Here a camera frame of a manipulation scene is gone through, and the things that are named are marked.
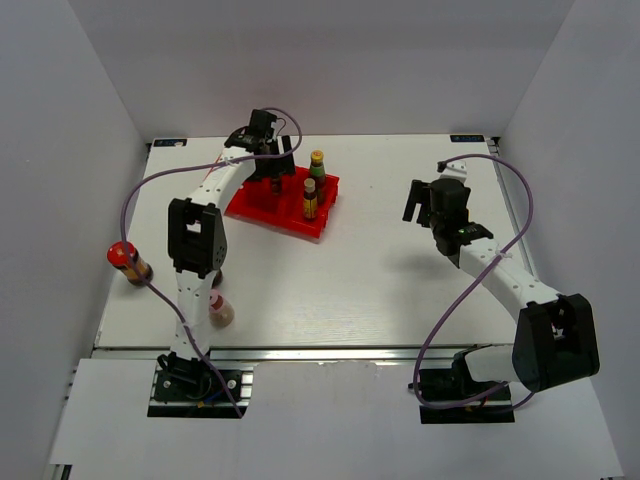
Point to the blue table label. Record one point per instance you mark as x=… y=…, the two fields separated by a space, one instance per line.
x=467 y=138
x=169 y=142

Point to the yellow-label dark sauce bottle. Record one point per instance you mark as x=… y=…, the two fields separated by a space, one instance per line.
x=310 y=204

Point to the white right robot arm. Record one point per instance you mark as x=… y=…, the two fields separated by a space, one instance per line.
x=555 y=341

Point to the red-cap brown spice jar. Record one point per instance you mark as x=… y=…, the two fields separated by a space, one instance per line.
x=124 y=257

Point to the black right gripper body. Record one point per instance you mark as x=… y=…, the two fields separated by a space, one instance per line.
x=434 y=222

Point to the left blue table label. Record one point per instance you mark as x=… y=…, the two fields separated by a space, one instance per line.
x=169 y=142

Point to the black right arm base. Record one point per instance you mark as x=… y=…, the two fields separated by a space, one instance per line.
x=443 y=386

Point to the pink-cap spice jar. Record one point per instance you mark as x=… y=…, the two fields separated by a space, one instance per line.
x=221 y=312

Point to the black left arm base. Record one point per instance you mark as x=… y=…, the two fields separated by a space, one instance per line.
x=190 y=389

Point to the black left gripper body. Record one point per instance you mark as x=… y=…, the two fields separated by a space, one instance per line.
x=266 y=170

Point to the red three-compartment plastic tray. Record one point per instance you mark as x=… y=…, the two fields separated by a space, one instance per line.
x=254 y=201

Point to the right blue table label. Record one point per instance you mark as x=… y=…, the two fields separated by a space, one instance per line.
x=467 y=138

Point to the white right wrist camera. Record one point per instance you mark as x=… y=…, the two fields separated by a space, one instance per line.
x=456 y=170

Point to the red-cap dark sauce jar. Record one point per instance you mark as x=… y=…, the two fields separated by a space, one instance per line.
x=217 y=279

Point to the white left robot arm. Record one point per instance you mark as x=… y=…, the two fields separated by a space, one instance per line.
x=197 y=243

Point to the green-label red sauce bottle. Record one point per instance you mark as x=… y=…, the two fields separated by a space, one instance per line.
x=318 y=174

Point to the black-cap spice shaker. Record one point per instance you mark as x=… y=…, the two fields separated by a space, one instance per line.
x=276 y=185

